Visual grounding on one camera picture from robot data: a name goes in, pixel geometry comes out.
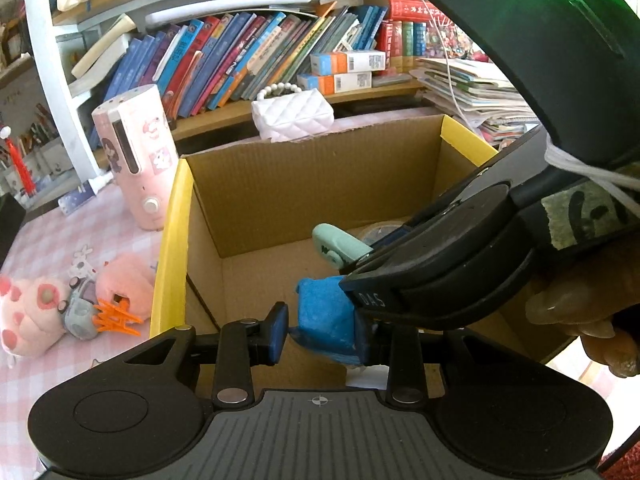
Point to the small spray bottle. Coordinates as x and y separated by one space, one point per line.
80 200

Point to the white quilted purse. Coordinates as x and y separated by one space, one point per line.
295 115

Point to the roll of clear tape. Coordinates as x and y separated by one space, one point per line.
380 232

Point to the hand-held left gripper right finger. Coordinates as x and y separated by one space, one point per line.
364 342

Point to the pen holder with pens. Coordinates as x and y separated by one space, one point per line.
50 160

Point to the black case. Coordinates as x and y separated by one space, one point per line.
10 225

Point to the stack of papers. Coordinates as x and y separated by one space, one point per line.
475 90

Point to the pink humidifier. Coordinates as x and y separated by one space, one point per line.
145 160

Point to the peach plush toy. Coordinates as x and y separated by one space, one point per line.
125 280

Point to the orange hair clip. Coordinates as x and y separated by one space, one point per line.
112 321

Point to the colourful acrylic stand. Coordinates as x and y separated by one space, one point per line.
450 40

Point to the white bookshelf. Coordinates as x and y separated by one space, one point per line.
55 85

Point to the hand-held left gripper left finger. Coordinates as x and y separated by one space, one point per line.
277 332

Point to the row of leaning books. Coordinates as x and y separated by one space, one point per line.
240 55

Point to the red tassel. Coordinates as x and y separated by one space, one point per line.
17 165

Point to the cream curled book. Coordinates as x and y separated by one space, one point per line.
100 55

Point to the pink paw plush toy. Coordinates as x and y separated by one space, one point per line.
25 315

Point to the orange and white carton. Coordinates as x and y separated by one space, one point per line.
335 82
350 62

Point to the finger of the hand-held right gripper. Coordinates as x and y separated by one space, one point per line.
395 237

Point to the yellow cardboard box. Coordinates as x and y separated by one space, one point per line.
300 185

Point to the white paper roll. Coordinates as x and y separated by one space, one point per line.
230 9

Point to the white charger adapter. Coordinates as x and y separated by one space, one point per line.
367 379

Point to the person's right hand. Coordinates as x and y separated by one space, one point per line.
610 300

